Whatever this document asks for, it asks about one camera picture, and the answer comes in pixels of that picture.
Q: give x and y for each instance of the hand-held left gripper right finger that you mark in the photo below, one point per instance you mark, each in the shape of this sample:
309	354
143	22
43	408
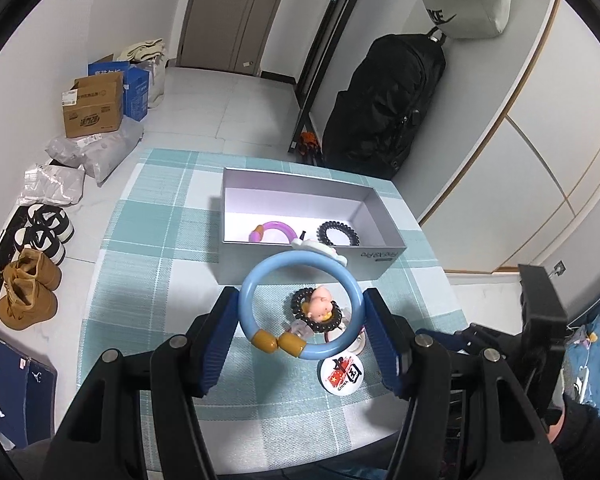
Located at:
380	340

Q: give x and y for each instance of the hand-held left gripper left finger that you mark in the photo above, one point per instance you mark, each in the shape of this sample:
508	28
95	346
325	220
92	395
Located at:
217	340

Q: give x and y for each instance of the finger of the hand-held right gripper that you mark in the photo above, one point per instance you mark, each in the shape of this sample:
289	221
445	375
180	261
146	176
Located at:
455	340

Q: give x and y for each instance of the round white red badge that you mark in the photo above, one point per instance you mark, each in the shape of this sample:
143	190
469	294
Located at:
340	375

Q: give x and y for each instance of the grey cardboard box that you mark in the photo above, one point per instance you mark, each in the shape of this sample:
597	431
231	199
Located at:
300	195

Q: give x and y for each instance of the person's right forearm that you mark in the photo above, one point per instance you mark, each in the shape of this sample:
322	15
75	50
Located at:
590	440

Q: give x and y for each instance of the white pink hair clip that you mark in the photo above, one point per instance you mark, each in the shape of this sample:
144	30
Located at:
358	344

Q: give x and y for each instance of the translucent hair clip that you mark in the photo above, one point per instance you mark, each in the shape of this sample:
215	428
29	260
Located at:
300	332

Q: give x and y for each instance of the teal checked tablecloth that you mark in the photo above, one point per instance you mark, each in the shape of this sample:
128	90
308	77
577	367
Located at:
145	260

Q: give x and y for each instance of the white wardrobe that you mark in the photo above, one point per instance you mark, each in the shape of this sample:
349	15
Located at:
530	135

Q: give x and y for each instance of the small orange black object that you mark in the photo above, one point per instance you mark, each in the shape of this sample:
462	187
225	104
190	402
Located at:
310	140

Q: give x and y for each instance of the dark blue shoebox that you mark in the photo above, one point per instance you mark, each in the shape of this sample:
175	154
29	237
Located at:
10	385

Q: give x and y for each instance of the large grey plastic parcel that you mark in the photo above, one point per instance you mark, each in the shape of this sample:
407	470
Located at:
112	152

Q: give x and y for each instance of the white plastic parcel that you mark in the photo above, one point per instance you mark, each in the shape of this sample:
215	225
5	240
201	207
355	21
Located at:
50	185

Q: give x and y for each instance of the black backpack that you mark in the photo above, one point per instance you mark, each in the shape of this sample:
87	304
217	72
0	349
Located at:
380	110

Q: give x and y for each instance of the small grey plastic parcel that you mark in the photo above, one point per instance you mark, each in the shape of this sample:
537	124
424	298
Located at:
65	150

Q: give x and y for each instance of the blue cardboard box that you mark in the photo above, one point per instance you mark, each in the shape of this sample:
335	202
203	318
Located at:
137	92

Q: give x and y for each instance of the brown cardboard box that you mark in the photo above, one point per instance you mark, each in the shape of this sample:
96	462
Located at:
92	107

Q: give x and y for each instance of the cream canvas tote bag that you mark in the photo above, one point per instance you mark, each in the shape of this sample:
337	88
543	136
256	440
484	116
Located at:
145	52

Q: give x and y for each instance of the black tripod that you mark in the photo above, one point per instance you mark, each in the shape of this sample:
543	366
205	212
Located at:
330	20

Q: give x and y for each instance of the grey brown door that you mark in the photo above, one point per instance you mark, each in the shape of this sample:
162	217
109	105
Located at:
220	10

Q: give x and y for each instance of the wall socket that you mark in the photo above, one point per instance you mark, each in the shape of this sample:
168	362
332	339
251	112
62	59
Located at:
558	268

